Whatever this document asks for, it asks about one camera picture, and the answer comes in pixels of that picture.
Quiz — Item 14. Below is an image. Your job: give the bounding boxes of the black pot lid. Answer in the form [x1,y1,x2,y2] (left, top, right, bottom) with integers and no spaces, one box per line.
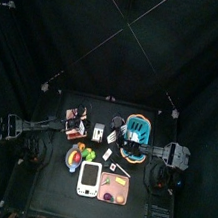
[110,115,127,132]

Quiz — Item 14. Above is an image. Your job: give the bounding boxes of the blue-grey toy pot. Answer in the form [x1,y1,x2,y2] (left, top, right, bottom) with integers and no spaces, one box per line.
[63,142,86,175]

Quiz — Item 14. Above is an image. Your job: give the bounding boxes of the pink wooden toy stand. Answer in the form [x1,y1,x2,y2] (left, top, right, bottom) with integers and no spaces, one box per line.
[60,104,93,143]

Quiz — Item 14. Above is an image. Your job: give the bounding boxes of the white object in basket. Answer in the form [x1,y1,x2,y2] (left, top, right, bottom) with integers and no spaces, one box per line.
[126,130,141,144]

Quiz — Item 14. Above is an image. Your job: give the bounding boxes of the orange toy fruit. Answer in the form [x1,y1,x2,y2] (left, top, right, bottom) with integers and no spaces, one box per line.
[75,141,88,153]

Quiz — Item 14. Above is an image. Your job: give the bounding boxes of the small white box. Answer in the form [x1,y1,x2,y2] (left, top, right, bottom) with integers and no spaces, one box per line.
[90,122,106,144]

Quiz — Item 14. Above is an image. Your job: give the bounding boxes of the small white red-marked card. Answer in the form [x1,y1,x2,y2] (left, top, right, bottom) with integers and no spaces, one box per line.
[108,162,119,172]

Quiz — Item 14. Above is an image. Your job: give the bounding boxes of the teal basket with orange rim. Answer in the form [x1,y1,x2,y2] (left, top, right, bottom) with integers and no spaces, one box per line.
[117,111,155,166]

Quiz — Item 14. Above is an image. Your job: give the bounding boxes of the white toy knife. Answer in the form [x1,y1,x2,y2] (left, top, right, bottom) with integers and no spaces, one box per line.
[114,162,133,179]

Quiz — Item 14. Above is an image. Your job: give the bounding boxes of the green toy pepper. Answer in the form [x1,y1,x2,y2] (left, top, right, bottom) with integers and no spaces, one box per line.
[80,147,99,163]

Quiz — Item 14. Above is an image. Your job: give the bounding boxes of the red toy apple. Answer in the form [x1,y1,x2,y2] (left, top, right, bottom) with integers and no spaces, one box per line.
[72,151,83,165]

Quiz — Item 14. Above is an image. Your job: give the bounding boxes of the yellow toy banana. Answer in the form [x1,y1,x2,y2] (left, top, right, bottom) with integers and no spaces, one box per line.
[67,149,77,168]

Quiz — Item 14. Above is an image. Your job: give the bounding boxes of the yellow toy cheese slice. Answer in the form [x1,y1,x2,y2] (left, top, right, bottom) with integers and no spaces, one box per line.
[114,176,128,187]

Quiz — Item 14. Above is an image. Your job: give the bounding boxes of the green toy vegetable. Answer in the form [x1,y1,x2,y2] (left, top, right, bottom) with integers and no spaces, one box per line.
[101,176,112,187]

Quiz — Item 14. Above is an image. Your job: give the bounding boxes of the pink cutting board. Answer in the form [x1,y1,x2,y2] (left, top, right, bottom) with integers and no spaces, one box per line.
[95,171,133,207]

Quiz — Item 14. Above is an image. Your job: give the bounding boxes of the purple toy eggplant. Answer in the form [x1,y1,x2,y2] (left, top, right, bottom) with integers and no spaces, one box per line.
[102,191,116,203]

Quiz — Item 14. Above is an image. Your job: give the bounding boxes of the tan toy egg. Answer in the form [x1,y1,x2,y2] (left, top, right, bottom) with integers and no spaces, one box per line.
[115,194,126,205]

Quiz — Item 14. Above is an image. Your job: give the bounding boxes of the metal frame bracket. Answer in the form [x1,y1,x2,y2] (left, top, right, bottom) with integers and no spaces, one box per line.
[39,81,51,93]
[170,108,181,120]
[0,0,18,10]
[104,94,116,103]

